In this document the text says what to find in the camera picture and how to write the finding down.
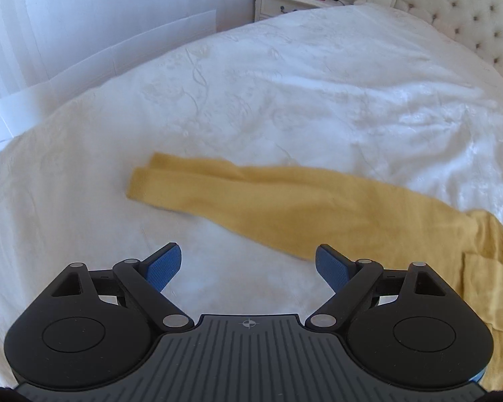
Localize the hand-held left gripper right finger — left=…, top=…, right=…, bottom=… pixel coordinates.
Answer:
left=304, top=244, right=445, bottom=336

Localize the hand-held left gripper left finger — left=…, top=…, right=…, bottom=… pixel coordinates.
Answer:
left=50, top=242, right=195, bottom=336

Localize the yellow knit sweater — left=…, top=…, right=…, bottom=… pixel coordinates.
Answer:
left=126, top=152, right=503, bottom=394

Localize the white embroidered bedspread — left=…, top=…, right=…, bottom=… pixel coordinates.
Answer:
left=0, top=0, right=503, bottom=390

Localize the cream nightstand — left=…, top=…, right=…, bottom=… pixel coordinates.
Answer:
left=251, top=0, right=348, bottom=22

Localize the cream tufted headboard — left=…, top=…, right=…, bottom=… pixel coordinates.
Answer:
left=392, top=0, right=503, bottom=84

